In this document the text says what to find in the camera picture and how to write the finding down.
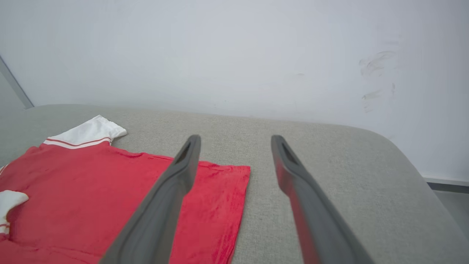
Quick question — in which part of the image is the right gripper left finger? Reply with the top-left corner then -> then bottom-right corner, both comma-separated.
99,135 -> 201,264

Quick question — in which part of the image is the red and white shirt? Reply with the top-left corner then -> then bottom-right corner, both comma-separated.
0,115 -> 251,264

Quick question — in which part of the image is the grey wall baseboard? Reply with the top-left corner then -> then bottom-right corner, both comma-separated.
421,175 -> 469,195

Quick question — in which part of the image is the grey metal frame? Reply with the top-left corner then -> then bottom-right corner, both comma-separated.
0,57 -> 34,109

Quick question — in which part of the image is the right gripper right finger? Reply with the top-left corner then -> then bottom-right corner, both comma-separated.
271,135 -> 374,264

